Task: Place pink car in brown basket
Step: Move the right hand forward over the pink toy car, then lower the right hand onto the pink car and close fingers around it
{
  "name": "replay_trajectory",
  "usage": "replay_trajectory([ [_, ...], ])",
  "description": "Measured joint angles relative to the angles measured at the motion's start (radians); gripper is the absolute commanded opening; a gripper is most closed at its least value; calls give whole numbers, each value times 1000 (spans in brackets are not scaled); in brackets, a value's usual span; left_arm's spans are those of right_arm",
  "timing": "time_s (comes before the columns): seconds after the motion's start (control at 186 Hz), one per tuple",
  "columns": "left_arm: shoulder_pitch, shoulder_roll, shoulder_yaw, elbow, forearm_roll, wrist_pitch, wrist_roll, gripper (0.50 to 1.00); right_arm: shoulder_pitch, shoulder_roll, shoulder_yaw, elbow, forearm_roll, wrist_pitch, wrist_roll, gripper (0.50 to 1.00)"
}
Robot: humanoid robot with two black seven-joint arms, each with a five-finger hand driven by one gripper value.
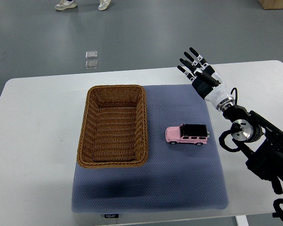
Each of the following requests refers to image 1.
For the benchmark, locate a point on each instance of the white sneaker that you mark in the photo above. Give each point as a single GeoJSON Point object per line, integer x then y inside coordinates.
{"type": "Point", "coordinates": [65, 4]}
{"type": "Point", "coordinates": [103, 5]}

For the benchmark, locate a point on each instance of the left white sneaker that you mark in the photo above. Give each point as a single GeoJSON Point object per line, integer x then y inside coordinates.
{"type": "Point", "coordinates": [65, 4]}

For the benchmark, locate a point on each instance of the wooden box corner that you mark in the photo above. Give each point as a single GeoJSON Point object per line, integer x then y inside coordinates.
{"type": "Point", "coordinates": [271, 4]}

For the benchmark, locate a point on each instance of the blue grey foam mat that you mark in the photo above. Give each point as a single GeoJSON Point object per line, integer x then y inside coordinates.
{"type": "Point", "coordinates": [175, 177]}

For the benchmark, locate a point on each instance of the right white sneaker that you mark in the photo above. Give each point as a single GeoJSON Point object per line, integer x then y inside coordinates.
{"type": "Point", "coordinates": [103, 5]}

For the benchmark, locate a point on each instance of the pink toy car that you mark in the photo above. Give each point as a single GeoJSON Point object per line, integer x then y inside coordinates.
{"type": "Point", "coordinates": [196, 134]}

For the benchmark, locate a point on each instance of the upper floor socket plate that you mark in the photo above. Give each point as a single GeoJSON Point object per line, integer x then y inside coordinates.
{"type": "Point", "coordinates": [91, 54]}

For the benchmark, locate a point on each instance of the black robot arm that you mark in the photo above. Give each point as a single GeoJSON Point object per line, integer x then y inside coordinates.
{"type": "Point", "coordinates": [259, 140]}

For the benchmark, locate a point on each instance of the black white robotic hand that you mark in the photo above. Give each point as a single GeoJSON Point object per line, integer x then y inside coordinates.
{"type": "Point", "coordinates": [206, 81]}

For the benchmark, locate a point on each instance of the brown wicker basket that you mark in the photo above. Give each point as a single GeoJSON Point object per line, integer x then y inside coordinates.
{"type": "Point", "coordinates": [114, 132]}

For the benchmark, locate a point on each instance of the white table leg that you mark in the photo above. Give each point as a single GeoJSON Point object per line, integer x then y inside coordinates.
{"type": "Point", "coordinates": [241, 220]}

